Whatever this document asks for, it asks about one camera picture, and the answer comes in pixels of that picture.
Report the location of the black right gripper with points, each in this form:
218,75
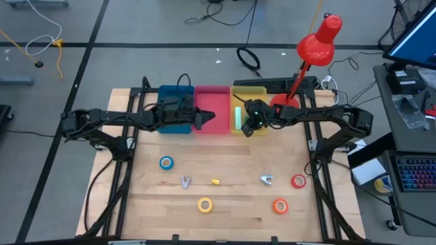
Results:
260,114

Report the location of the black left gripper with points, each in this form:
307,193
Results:
175,114

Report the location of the mint green stapler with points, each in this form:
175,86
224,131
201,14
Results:
238,119

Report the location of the blue tape roll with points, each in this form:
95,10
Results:
161,163

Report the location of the yellow staple remover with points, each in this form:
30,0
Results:
216,181

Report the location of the light blue staple remover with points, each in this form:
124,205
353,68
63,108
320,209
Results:
267,182

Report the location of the red tape roll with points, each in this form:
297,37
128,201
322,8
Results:
293,181

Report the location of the yellow tape roll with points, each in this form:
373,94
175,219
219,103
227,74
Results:
199,205

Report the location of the orange tape roll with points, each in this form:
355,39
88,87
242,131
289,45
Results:
274,206

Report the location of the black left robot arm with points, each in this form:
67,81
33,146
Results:
112,115

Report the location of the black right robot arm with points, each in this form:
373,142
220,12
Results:
316,114

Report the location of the pink plastic bin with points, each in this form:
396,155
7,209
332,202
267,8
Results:
218,102

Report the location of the yellow plastic bin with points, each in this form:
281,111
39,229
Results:
252,92

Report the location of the blue plastic bin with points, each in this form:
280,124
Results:
170,91

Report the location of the red metal stand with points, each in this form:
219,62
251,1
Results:
318,47

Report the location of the white cardboard box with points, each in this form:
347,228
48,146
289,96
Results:
368,171

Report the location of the round yellow blue object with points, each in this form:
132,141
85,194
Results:
383,185

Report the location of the clear plastic bag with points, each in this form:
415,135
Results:
408,112

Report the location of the small black computer box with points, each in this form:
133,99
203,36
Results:
405,81

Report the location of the grey desk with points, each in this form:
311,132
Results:
408,139

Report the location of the backlit keyboard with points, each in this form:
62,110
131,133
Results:
417,175

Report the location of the computer monitor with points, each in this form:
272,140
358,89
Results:
419,41

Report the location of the black floor fan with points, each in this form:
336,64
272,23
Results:
408,13

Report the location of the grey metal floor bar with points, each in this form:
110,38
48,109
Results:
34,3
17,81

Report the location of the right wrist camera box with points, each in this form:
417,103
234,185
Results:
247,130

